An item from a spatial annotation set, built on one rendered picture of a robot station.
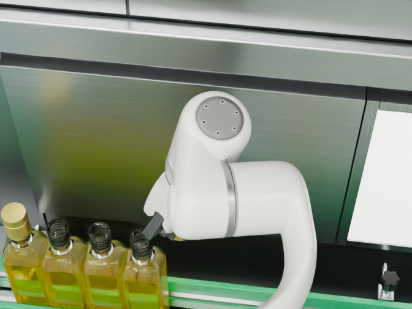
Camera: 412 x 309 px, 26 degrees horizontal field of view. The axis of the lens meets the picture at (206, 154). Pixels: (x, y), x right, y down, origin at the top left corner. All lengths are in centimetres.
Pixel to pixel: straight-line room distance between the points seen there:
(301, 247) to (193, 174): 13
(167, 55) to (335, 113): 23
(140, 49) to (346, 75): 25
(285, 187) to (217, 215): 7
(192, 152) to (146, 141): 35
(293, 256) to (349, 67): 30
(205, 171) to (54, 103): 38
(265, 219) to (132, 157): 42
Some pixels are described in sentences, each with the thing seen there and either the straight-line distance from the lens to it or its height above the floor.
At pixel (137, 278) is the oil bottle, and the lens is 125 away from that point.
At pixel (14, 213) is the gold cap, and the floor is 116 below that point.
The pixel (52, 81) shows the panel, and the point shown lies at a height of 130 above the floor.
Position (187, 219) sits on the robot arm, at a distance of 86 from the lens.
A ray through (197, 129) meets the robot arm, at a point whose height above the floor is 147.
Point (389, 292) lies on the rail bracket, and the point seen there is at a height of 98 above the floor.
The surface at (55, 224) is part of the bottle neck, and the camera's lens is 124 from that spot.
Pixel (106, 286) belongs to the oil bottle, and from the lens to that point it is 129.
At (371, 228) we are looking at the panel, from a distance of 136.
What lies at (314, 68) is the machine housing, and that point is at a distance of 110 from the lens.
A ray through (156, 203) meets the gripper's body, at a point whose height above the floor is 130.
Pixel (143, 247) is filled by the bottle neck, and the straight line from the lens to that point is 120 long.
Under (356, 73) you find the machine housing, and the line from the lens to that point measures 110.
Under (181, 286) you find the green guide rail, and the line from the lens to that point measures 138.
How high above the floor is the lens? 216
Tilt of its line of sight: 53 degrees down
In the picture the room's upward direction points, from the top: straight up
